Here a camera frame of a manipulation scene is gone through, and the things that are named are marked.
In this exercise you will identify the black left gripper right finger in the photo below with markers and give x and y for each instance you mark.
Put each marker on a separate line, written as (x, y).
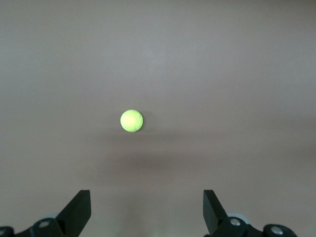
(214, 217)

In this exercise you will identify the yellow-green tennis ball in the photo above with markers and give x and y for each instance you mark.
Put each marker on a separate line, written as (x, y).
(131, 121)

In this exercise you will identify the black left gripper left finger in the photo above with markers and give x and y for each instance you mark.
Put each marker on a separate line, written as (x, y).
(74, 217)

